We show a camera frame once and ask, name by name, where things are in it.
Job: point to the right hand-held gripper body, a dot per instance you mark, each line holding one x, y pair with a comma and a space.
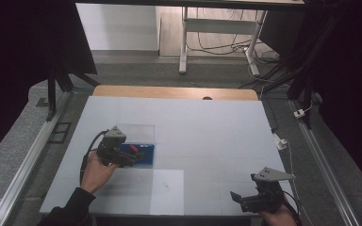
264, 196

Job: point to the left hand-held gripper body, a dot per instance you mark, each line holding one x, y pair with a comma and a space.
113, 150

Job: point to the red stamp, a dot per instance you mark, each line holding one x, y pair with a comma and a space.
134, 148

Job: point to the blue ink pad box clear lid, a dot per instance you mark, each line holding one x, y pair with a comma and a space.
146, 153

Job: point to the white paper sheet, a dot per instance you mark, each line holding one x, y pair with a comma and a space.
167, 193

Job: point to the person's right hand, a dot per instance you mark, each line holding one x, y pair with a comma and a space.
278, 218

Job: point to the person's left hand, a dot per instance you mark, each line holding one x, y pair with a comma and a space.
95, 174

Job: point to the wooden table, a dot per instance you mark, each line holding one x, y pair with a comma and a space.
169, 92

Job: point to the white table cover board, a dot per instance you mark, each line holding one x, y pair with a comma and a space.
207, 132

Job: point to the black metal stand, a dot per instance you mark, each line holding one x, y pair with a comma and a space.
301, 84
52, 94

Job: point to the white power adapter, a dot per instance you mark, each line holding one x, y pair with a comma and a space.
299, 113

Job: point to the aluminium rail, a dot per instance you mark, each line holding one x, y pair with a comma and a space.
25, 169
323, 169

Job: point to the white desk frame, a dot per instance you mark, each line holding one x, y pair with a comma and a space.
215, 26

